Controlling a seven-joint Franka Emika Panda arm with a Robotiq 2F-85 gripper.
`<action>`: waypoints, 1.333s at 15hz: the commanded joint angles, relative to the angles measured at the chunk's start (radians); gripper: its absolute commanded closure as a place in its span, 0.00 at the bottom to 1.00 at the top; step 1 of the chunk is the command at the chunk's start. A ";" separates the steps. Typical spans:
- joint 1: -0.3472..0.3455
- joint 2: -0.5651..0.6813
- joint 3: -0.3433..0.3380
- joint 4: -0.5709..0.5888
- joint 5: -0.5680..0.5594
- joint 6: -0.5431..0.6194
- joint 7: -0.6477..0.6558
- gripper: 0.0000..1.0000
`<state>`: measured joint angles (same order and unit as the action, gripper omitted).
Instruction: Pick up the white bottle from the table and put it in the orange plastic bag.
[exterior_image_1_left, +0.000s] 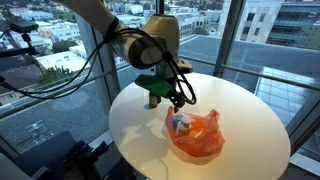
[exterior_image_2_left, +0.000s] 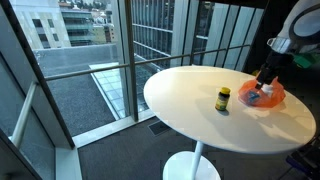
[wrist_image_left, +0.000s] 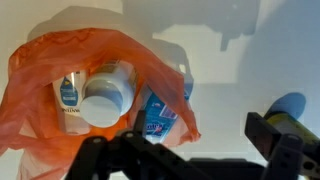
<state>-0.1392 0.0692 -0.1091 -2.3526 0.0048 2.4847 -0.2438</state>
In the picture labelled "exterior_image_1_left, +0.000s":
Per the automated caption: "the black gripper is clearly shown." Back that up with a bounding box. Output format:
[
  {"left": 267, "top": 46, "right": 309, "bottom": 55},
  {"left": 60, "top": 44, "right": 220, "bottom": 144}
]
[{"left": 162, "top": 87, "right": 188, "bottom": 114}]

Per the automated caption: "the blue Mentos gum bottle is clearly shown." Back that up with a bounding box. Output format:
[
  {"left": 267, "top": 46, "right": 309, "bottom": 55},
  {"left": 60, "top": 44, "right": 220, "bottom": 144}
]
[{"left": 172, "top": 113, "right": 185, "bottom": 132}]

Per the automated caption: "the white-capped round bottle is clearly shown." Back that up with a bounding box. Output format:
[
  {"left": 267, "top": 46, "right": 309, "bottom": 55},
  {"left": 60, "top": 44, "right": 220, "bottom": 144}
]
[{"left": 176, "top": 115, "right": 192, "bottom": 137}]

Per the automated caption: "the yellow-capped vitamin bottle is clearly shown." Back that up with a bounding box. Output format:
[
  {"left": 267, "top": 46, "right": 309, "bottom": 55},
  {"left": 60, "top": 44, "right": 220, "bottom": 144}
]
[{"left": 148, "top": 93, "right": 163, "bottom": 109}]

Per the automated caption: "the orange plastic bag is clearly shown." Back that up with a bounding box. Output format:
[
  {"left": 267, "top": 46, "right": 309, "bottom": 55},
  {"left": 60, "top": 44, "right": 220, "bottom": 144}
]
[{"left": 165, "top": 106, "right": 226, "bottom": 158}]

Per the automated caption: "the grey metal window railing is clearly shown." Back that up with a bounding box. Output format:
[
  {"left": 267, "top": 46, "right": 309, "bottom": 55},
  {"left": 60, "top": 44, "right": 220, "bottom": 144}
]
[
  {"left": 179, "top": 54, "right": 320, "bottom": 93},
  {"left": 0, "top": 70, "right": 113, "bottom": 120}
]

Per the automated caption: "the black equipment cart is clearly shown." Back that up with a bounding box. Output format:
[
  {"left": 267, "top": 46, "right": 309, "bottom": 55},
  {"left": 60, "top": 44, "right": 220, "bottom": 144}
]
[{"left": 13, "top": 131, "right": 134, "bottom": 180}]

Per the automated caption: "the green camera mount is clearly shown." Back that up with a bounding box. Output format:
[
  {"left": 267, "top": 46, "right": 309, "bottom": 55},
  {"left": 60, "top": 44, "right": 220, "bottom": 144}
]
[{"left": 134, "top": 73, "right": 175, "bottom": 100}]

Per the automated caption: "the beige wrist camera box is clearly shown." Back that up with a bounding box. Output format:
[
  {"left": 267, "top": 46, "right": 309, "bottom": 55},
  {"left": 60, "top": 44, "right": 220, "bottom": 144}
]
[{"left": 175, "top": 58, "right": 194, "bottom": 75}]

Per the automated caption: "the black camera stand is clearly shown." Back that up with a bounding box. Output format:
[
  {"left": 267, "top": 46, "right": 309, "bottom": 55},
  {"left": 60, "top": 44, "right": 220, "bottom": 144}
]
[{"left": 0, "top": 32, "right": 38, "bottom": 60}]

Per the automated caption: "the black camera on stand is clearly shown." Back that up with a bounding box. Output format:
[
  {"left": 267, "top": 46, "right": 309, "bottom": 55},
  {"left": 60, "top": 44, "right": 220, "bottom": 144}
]
[{"left": 9, "top": 21, "right": 40, "bottom": 34}]

